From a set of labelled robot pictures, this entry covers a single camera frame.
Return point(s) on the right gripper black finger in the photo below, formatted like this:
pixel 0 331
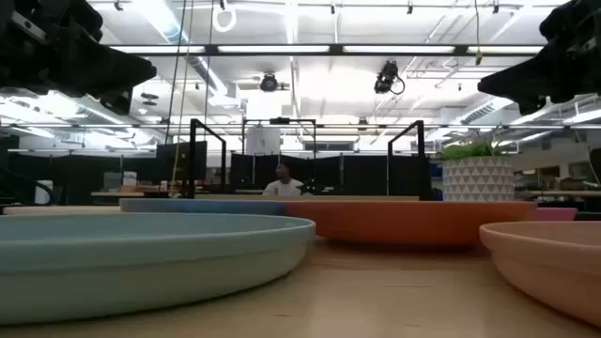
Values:
pixel 554 75
pixel 533 105

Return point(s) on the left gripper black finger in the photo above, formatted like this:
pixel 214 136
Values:
pixel 108 70
pixel 117 101

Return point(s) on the pink plate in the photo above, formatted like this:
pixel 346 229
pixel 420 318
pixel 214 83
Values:
pixel 556 214

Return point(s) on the blue plate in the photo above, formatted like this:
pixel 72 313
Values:
pixel 202 206

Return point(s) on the peach plate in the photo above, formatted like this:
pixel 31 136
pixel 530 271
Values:
pixel 554 263

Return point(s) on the orange plate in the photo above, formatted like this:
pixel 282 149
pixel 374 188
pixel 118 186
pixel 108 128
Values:
pixel 404 223

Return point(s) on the light teal plate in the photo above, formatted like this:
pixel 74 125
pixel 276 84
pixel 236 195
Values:
pixel 141 281

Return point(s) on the green plant in white pot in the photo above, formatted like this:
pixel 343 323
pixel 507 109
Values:
pixel 476 180

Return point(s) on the round black ceiling fixture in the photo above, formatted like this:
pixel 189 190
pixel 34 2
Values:
pixel 269 82

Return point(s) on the overhead LED light bar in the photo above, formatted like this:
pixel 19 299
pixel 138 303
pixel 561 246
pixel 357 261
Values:
pixel 272 49

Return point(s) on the person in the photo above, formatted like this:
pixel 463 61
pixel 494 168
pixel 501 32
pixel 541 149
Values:
pixel 284 188

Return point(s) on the black overhead camera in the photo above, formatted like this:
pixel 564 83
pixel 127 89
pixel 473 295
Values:
pixel 386 77

